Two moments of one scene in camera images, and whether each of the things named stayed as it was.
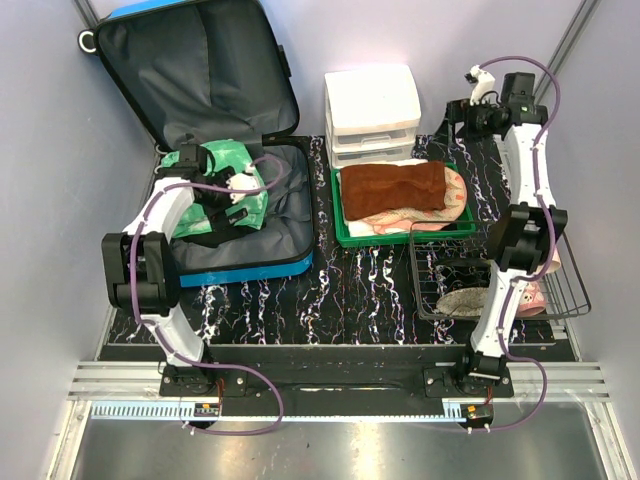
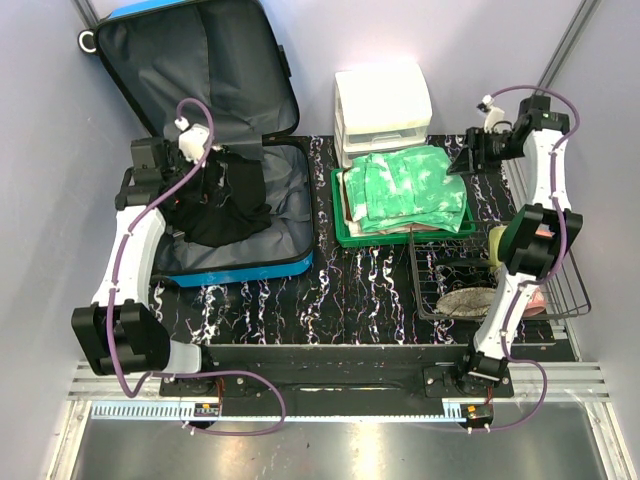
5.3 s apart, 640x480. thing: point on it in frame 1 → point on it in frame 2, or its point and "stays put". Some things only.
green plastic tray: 465,222 stays put
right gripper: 457,111 → 466,162
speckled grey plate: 462,302 stays put
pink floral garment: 402,220 → 355,229
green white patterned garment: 195,221 → 405,187
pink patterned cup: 533,301 stays put
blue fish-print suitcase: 204,71 stays put
